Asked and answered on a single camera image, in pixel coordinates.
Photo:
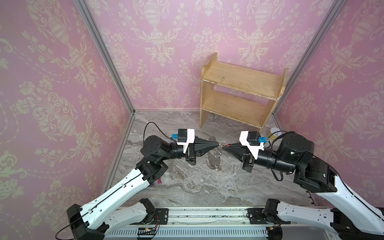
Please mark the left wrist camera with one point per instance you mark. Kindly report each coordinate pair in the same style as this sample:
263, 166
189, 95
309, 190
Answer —
184, 138

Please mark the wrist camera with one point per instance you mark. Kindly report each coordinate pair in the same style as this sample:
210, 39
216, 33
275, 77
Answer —
253, 141
184, 138

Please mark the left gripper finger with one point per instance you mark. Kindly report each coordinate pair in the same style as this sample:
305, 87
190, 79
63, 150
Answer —
200, 141
203, 148

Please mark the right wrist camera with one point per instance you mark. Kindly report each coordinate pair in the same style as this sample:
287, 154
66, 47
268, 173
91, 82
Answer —
253, 141

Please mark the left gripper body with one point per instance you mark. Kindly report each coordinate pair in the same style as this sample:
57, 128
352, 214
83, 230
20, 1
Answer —
189, 156

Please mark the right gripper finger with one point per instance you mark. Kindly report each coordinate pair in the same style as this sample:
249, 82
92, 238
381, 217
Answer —
240, 153
235, 146

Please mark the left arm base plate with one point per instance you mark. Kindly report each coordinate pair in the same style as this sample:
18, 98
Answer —
158, 216

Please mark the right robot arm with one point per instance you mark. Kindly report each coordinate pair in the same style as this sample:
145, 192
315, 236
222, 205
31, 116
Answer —
351, 218

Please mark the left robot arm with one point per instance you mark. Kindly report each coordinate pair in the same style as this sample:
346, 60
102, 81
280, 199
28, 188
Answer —
101, 216

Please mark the metal key ring plate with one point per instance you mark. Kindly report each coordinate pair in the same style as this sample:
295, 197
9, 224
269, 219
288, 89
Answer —
214, 157

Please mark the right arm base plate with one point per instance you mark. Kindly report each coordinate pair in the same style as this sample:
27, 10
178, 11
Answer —
256, 216

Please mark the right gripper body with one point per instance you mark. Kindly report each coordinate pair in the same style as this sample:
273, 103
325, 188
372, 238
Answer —
247, 159

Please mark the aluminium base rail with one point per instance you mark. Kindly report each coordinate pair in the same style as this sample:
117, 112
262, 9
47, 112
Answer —
218, 223

